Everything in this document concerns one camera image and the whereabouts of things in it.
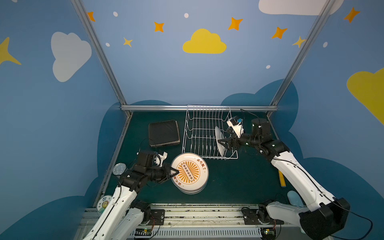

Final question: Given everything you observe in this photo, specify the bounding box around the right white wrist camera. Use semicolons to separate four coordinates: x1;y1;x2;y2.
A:
227;116;244;138

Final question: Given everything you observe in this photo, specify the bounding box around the round clear lidded container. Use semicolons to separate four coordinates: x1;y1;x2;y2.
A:
96;195;113;214

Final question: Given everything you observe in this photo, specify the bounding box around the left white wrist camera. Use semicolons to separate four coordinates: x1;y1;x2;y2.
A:
155;151;168;167

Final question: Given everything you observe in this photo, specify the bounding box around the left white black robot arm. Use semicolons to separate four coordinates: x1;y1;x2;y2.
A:
84;151;179;240

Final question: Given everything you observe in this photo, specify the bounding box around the small circuit board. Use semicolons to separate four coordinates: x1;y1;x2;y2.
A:
134;228;154;239
261;228;277;240

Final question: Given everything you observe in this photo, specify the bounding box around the white round plate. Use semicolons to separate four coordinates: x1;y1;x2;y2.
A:
171;153;209;185
172;177;208;195
215;126;226;157

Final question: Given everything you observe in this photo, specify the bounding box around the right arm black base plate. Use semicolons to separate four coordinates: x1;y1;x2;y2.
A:
241;207;285;225

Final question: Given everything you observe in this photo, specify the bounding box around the right small circuit board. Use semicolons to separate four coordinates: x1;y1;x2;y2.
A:
261;228;277;240

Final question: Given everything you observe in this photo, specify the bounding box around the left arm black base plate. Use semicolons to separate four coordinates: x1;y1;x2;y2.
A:
147;209;165;226

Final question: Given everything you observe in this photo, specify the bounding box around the yellow toy spatula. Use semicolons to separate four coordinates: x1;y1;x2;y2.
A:
278;171;287;188

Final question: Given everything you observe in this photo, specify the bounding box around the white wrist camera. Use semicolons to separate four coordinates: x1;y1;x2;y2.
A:
155;151;168;167
227;116;244;138

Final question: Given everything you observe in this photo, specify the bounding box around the white wire dish rack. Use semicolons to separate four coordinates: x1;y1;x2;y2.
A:
182;105;238;160

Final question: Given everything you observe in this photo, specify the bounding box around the left small circuit board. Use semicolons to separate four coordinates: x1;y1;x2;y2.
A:
134;228;154;239

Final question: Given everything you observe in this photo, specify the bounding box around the light blue toy spatula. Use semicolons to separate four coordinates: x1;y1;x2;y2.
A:
287;191;305;208

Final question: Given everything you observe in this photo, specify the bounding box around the aluminium rail base frame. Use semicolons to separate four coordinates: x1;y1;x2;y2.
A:
75;204;309;240

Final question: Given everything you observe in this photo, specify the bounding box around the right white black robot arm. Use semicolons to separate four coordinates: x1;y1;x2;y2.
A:
215;117;350;240

